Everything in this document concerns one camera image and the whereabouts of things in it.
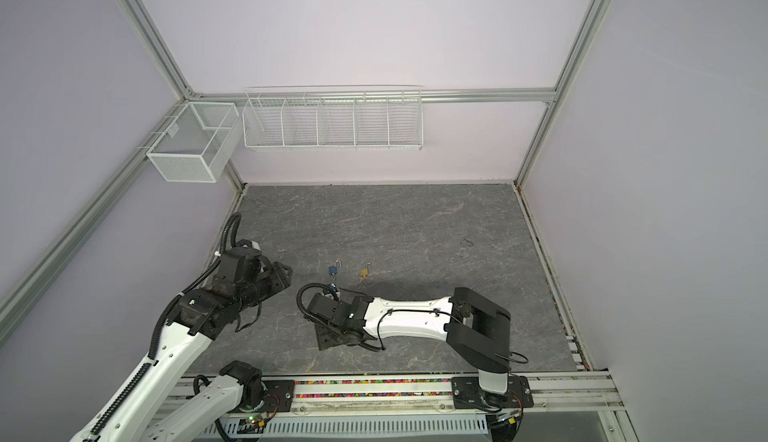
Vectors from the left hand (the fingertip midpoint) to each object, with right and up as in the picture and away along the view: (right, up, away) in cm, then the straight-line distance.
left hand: (286, 278), depth 75 cm
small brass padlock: (+18, -3, +21) cm, 27 cm away
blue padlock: (+8, -2, +21) cm, 23 cm away
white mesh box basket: (-37, +39, +21) cm, 58 cm away
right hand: (+9, -17, +3) cm, 19 cm away
